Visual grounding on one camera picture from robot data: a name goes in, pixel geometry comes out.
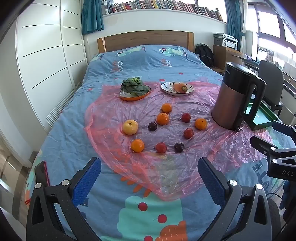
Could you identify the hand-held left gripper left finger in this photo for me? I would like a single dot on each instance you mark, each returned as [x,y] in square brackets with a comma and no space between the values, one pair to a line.
[86,180]

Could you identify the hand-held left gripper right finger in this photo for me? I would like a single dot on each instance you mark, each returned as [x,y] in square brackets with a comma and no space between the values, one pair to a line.
[211,180]

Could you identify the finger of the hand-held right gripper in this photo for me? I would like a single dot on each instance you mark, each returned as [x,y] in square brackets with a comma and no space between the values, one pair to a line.
[261,143]
[285,129]

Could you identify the green tray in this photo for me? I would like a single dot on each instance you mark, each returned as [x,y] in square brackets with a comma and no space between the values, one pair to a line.
[263,115]

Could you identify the dark purple plum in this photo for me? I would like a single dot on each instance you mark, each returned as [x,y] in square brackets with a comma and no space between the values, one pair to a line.
[179,147]
[152,126]

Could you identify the red plum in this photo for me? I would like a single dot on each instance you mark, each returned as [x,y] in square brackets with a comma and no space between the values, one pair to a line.
[186,117]
[188,133]
[161,147]

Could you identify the yellow apple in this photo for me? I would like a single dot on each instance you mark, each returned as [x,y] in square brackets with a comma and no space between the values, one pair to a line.
[130,127]

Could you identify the dark blue cloth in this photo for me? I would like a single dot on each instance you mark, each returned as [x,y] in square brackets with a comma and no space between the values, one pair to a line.
[289,201]

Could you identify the pink plastic sheet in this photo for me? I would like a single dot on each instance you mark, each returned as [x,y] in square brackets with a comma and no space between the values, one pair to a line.
[208,148]

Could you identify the blue printed blanket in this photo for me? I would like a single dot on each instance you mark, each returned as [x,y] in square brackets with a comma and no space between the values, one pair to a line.
[69,139]

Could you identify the red phone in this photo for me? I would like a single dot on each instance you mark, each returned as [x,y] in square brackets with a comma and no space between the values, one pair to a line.
[41,173]

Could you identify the copper electric kettle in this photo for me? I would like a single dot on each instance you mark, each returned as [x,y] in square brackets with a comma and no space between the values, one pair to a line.
[229,104]

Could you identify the grey chair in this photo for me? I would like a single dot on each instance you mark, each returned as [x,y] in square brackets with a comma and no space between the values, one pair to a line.
[269,78]

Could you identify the wooden drawer cabinet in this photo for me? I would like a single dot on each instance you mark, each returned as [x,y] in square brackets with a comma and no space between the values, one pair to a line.
[227,58]

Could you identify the orange bowl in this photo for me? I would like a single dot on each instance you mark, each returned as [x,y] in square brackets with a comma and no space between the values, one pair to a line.
[136,98]

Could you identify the carrot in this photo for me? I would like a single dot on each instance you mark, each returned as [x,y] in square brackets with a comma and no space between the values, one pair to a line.
[179,87]

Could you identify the white patterned plate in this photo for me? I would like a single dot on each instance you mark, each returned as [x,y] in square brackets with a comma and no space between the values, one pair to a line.
[167,89]

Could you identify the green bok choy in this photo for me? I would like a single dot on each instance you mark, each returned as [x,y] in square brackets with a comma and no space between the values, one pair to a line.
[133,88]

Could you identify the black backpack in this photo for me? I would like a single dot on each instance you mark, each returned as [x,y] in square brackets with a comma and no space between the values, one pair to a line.
[204,55]

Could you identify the white printer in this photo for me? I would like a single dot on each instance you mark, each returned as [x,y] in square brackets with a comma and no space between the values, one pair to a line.
[225,40]

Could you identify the window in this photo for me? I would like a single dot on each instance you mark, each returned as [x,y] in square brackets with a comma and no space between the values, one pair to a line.
[270,23]

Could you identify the teal curtain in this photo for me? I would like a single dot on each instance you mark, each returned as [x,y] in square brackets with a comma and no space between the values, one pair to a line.
[233,20]
[92,16]

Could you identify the white wardrobe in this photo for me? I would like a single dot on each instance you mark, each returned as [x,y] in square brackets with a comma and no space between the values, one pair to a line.
[46,58]

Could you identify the wooden headboard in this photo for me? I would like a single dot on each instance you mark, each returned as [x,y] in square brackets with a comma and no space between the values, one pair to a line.
[143,38]

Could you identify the row of books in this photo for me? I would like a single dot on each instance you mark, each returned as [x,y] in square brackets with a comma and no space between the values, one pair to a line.
[161,5]

